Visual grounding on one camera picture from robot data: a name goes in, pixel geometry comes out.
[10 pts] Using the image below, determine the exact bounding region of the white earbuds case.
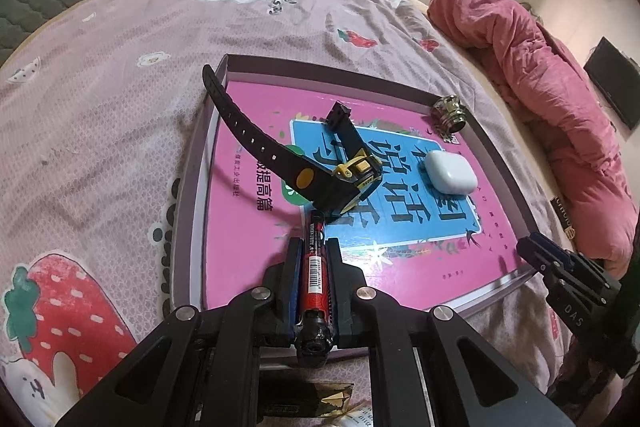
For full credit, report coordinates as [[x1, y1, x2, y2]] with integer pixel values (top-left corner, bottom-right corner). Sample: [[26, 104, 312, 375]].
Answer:
[[424, 150, 478, 195]]

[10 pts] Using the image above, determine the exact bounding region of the strawberry printed blanket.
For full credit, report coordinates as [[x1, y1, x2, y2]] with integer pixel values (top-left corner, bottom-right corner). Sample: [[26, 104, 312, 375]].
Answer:
[[0, 0, 571, 427]]

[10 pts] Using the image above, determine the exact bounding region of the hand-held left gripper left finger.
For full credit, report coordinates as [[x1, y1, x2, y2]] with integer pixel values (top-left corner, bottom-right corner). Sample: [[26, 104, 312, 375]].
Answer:
[[57, 239, 301, 427]]

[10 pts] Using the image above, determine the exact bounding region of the pink quilt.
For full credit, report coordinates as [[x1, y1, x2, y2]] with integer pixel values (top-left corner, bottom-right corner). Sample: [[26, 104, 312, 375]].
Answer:
[[427, 0, 640, 275]]

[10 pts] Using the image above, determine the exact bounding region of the shallow grey cardboard box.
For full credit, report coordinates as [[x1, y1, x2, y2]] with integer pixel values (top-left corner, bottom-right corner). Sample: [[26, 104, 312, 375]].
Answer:
[[169, 53, 538, 360]]

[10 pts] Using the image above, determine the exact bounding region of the pink book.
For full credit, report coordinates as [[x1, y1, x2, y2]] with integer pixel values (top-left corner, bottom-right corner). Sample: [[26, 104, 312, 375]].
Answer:
[[202, 79, 526, 313]]

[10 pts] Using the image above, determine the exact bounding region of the brass threaded fitting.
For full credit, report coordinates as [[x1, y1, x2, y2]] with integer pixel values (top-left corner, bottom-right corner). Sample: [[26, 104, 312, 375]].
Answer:
[[431, 94, 468, 142]]

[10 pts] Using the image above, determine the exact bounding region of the black wall television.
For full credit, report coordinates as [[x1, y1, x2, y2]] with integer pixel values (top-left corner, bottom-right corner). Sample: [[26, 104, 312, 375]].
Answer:
[[584, 37, 640, 130]]

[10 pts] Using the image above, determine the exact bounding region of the black and gold tag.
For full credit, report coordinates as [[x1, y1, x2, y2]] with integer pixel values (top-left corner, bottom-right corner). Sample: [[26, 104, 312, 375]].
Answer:
[[552, 194, 581, 240]]

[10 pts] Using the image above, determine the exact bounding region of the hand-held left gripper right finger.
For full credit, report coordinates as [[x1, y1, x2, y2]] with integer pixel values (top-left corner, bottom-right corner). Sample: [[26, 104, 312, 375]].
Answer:
[[327, 241, 576, 427]]

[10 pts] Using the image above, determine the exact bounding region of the black and yellow wristwatch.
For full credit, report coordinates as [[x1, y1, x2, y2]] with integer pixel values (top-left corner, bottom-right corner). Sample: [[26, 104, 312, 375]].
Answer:
[[201, 63, 383, 218]]

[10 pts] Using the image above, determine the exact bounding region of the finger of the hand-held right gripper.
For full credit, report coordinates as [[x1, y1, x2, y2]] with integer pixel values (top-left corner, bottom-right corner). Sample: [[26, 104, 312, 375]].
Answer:
[[516, 238, 568, 290], [527, 232, 583, 269]]

